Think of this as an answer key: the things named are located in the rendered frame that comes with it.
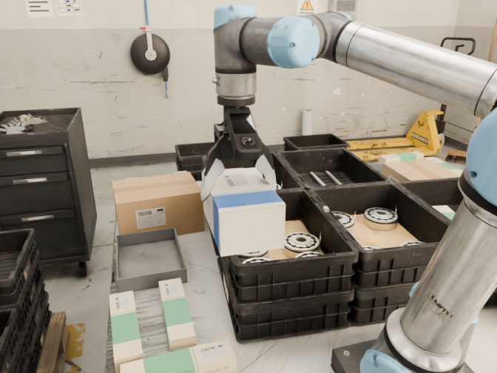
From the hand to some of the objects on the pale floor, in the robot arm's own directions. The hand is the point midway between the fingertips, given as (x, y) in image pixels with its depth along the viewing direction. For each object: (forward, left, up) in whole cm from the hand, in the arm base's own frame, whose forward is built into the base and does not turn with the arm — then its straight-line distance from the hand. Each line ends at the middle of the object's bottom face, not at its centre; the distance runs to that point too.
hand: (239, 199), depth 83 cm
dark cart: (+175, +75, -119) cm, 224 cm away
